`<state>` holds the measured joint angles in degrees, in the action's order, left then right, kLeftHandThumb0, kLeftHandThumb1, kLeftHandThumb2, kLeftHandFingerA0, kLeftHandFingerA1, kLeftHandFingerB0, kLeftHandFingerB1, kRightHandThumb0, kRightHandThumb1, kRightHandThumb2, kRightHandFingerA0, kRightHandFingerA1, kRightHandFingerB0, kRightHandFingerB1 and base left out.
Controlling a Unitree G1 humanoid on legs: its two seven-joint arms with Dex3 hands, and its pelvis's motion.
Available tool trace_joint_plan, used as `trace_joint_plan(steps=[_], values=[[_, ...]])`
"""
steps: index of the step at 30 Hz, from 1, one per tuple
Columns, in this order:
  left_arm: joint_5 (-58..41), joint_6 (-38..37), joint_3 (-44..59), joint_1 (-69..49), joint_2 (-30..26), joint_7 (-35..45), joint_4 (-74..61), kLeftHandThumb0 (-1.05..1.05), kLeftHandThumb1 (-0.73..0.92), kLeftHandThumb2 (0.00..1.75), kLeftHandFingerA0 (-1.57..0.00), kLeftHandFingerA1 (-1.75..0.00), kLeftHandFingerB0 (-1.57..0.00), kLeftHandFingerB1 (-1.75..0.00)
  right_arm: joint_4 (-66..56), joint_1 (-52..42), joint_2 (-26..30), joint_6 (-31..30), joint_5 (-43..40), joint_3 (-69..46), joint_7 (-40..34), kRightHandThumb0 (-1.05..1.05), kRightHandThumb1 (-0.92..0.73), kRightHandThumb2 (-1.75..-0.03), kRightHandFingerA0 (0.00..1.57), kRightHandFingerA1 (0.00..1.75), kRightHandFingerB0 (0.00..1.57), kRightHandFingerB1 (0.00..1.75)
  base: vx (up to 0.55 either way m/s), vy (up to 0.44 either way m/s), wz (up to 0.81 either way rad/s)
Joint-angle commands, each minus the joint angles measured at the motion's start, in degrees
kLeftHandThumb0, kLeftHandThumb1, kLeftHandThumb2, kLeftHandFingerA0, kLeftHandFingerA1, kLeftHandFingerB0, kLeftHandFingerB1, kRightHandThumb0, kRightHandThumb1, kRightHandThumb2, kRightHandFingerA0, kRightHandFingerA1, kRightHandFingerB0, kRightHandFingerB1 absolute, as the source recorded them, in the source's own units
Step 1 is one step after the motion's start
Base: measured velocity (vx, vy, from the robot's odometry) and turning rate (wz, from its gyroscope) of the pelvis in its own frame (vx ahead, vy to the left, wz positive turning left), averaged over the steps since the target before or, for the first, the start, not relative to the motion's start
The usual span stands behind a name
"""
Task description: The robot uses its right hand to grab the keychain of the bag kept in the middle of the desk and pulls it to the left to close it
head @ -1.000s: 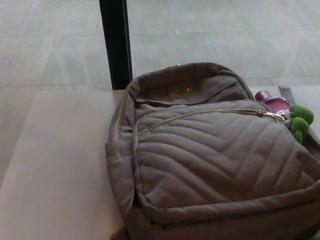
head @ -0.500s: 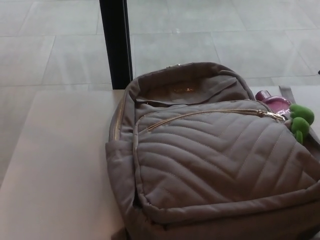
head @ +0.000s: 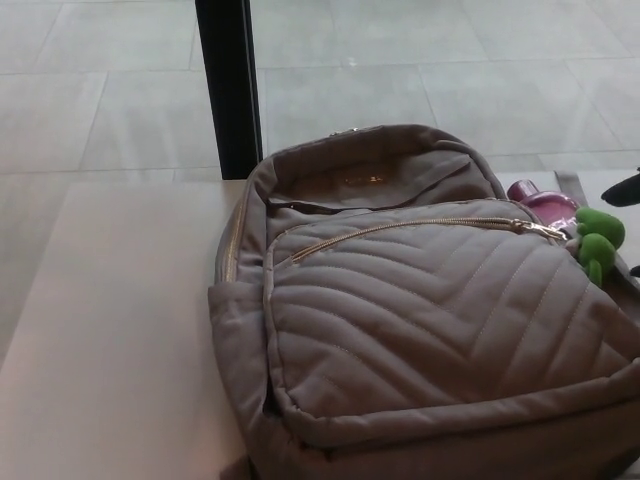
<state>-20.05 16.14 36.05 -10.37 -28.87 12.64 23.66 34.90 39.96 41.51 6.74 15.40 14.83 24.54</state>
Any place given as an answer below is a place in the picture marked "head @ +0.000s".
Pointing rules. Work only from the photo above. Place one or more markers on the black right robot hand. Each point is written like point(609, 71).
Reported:
point(627, 192)

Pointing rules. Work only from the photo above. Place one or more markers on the gold zipper pull clasp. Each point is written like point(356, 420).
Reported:
point(542, 229)

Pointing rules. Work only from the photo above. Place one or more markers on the grey-brown quilted backpack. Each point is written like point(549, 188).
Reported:
point(400, 310)

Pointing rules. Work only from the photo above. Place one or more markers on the purple transparent bottle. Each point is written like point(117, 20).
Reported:
point(542, 207)

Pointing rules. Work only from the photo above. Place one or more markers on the black vertical window post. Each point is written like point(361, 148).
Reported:
point(225, 85)

